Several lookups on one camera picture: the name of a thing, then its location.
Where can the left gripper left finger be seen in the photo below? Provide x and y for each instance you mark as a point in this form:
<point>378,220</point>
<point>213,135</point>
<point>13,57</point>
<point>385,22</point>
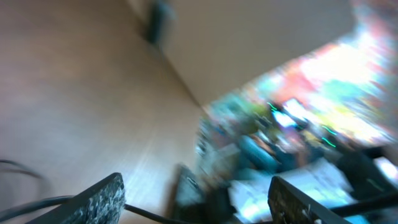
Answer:
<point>101,203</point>

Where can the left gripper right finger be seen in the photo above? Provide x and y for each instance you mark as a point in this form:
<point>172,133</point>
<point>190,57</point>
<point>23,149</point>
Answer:
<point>288,205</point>

